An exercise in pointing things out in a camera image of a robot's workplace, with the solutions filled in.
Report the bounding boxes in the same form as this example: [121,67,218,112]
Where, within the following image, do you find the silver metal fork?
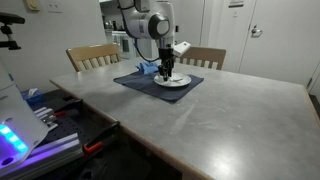
[164,77,184,84]

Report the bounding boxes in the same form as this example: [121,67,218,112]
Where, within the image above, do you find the wooden slat-back chair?
[171,45,227,71]
[65,43,122,73]

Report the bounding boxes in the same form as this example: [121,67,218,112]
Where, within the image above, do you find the round white plate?
[153,72,193,89]

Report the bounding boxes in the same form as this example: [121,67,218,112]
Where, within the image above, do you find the black perforated mounting board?
[31,89,119,151]

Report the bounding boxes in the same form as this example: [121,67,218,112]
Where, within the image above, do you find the silver door lever handle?
[250,24,264,38]

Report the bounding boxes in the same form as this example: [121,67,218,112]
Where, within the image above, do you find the plain white door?
[162,0,205,62]

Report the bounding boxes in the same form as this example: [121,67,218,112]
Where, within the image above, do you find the crumpled light blue cloth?
[135,60,160,76]

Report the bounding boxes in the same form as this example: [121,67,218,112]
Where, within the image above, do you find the door sign plate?
[227,0,245,9]

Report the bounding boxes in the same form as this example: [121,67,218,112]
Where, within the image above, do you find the white wall switch plate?
[44,0,63,14]

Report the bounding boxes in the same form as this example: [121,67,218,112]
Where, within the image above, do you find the silver metal blocks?
[33,106,59,132]

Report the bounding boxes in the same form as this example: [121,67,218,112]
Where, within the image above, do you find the white door with lever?
[238,0,320,87]

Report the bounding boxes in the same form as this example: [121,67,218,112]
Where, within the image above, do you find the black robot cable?
[133,38,161,63]

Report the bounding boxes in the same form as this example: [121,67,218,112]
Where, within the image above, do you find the dark blue cloth placemat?
[113,68,205,103]

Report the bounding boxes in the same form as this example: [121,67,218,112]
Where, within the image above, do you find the white robot base blue lights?
[0,54,50,175]

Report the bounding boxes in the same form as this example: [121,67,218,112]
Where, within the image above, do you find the black clamp orange handle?
[82,120,122,157]
[53,98,84,118]

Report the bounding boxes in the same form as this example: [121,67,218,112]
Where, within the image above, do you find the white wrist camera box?
[172,41,192,58]

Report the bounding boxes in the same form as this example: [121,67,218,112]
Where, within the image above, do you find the blue tissue box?
[20,87,45,107]

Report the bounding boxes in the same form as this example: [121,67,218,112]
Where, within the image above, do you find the aluminium extrusion rail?
[28,132,84,168]

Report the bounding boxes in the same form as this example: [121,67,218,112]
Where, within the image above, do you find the beige round wall thermostat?
[23,0,41,13]

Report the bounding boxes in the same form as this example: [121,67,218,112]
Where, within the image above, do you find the white kitchen stove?
[111,30,138,61]

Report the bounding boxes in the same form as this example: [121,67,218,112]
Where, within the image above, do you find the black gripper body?
[157,47,176,68]

